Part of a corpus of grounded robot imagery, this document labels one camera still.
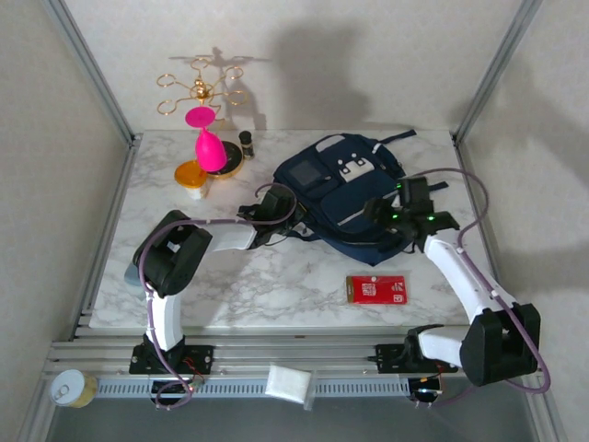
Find red card package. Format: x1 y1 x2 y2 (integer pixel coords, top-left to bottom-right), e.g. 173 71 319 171
345 274 409 306

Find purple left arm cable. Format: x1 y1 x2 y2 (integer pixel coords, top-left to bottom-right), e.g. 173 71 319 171
137 182 300 411

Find pink wine glass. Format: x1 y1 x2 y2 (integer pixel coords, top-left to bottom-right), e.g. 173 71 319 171
185 104 227 170

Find tin can with pull tab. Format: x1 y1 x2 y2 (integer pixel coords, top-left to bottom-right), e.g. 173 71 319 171
49 369 98 409

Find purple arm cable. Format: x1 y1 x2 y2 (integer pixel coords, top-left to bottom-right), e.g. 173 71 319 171
137 182 300 411
404 168 552 409

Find navy blue backpack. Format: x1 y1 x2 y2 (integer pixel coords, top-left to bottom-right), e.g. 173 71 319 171
272 129 450 267

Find small dark spice jar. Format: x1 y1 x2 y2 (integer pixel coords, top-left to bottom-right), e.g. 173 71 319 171
237 130 256 161

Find gold wine glass rack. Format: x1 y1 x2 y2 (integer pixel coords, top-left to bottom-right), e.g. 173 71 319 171
156 57 248 180

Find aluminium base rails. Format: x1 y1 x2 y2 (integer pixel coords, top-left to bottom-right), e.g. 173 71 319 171
43 338 547 379

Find orange lid plastic container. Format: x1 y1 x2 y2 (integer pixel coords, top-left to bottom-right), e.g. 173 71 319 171
174 160 209 200

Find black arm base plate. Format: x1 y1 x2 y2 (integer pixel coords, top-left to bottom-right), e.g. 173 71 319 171
129 343 215 375
375 343 460 373

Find aluminium frame post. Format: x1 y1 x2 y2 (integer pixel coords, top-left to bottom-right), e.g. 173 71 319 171
39 0 142 146
453 0 545 144

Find grey slotted cable duct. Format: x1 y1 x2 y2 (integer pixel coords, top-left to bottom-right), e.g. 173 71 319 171
94 377 410 400

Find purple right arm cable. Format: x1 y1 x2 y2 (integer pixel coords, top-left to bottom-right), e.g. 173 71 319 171
404 168 552 409

